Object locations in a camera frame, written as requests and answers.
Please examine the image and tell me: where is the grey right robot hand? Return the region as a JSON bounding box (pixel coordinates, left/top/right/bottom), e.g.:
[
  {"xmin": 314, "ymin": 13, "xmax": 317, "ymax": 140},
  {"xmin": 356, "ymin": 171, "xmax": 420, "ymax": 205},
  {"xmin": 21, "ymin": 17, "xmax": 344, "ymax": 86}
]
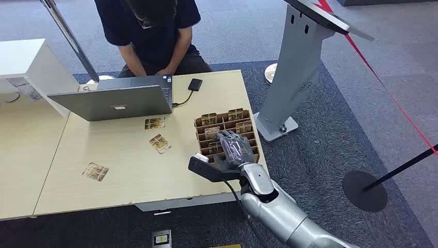
[{"xmin": 212, "ymin": 131, "xmax": 256, "ymax": 172}]

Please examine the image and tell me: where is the brown cardboard card organizer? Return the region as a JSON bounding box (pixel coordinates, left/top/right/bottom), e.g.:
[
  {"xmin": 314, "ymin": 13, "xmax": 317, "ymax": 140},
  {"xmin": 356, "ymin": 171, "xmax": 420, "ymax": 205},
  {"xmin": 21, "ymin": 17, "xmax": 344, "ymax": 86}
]
[{"xmin": 194, "ymin": 108, "xmax": 260, "ymax": 167}]

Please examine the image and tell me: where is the black card reader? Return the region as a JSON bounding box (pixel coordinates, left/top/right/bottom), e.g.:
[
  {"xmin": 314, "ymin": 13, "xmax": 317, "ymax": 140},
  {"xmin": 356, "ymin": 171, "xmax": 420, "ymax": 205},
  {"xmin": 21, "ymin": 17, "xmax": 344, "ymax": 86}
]
[{"xmin": 187, "ymin": 78, "xmax": 203, "ymax": 92}]

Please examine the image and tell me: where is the person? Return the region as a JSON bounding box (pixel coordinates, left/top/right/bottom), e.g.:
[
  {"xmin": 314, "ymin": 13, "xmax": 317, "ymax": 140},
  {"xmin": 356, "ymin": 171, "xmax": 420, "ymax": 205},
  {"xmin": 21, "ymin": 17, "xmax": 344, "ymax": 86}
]
[{"xmin": 94, "ymin": 0, "xmax": 213, "ymax": 79}]

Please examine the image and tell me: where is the white round floor object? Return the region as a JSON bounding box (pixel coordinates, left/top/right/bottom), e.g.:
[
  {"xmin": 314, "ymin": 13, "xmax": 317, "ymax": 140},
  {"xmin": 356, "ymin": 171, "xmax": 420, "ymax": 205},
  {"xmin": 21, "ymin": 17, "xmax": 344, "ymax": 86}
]
[{"xmin": 264, "ymin": 63, "xmax": 278, "ymax": 85}]

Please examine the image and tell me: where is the grey kiosk stand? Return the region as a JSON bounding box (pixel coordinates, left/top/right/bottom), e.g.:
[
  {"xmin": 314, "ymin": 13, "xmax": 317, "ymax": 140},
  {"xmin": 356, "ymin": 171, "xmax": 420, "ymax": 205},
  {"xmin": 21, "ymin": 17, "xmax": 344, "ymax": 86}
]
[{"xmin": 253, "ymin": 0, "xmax": 374, "ymax": 143}]

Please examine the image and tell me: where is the grey floor socket box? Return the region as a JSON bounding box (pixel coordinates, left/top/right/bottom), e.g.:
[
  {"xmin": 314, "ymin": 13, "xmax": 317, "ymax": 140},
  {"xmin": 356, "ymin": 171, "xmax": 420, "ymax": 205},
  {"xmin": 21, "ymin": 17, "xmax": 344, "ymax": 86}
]
[{"xmin": 151, "ymin": 229, "xmax": 172, "ymax": 248}]

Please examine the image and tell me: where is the grey laptop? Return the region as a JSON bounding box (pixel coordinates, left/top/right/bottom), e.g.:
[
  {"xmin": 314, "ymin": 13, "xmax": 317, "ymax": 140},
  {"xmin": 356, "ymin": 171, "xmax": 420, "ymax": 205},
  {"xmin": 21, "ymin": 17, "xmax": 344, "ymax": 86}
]
[{"xmin": 47, "ymin": 74, "xmax": 173, "ymax": 122}]

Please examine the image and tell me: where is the red barrier tape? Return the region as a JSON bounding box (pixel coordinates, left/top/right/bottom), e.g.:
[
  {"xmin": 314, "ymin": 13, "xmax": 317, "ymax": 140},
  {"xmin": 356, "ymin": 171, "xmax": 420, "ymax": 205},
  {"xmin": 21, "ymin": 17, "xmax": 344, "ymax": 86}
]
[{"xmin": 316, "ymin": 0, "xmax": 438, "ymax": 157}]

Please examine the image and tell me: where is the silver metal pole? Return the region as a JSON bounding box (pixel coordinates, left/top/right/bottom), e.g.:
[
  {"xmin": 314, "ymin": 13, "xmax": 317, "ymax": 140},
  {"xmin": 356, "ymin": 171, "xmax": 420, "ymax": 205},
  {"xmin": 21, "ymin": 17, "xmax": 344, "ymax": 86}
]
[{"xmin": 39, "ymin": 0, "xmax": 115, "ymax": 85}]

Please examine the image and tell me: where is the white cabinet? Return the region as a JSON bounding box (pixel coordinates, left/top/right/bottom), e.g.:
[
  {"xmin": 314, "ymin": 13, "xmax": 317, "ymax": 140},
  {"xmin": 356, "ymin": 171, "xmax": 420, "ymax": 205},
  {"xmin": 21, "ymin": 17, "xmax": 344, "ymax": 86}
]
[{"xmin": 0, "ymin": 38, "xmax": 80, "ymax": 118}]

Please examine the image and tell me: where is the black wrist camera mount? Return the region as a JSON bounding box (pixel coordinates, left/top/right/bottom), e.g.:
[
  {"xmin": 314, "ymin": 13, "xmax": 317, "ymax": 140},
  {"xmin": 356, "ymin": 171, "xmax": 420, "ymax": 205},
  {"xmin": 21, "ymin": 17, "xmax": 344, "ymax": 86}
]
[{"xmin": 187, "ymin": 153, "xmax": 240, "ymax": 183}]

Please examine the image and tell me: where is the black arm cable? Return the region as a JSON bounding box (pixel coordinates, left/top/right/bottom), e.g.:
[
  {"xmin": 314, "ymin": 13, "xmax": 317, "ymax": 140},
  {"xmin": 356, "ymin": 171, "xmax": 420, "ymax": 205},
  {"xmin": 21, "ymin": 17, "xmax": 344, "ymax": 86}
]
[{"xmin": 222, "ymin": 179, "xmax": 268, "ymax": 248}]

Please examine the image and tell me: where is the black reader cable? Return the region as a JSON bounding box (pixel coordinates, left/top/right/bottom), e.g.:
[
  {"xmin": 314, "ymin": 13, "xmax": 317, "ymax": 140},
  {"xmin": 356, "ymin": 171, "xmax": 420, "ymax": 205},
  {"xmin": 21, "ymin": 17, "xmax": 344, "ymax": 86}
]
[{"xmin": 171, "ymin": 89, "xmax": 194, "ymax": 107}]

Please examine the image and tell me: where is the black stanchion post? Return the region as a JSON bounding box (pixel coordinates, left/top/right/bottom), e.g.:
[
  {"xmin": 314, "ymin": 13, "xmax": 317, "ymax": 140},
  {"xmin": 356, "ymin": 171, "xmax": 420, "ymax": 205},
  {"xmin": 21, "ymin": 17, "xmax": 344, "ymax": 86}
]
[{"xmin": 342, "ymin": 144, "xmax": 438, "ymax": 213}]

